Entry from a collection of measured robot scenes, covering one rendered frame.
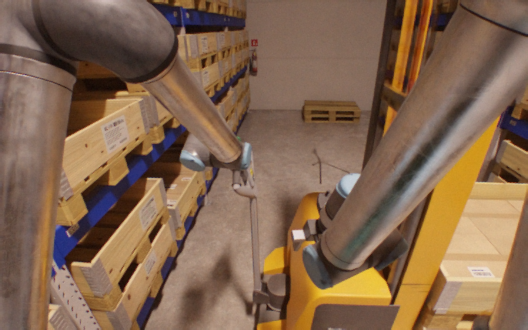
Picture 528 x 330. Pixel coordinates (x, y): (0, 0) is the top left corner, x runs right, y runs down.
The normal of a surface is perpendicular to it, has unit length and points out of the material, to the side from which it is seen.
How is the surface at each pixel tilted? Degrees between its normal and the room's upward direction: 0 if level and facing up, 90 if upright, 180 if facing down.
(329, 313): 90
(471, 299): 90
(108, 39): 101
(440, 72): 88
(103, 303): 90
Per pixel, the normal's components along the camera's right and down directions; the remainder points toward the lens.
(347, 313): -0.08, 0.46
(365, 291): -0.02, -0.88
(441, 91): -0.84, 0.30
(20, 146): 0.72, 0.05
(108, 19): 0.50, 0.28
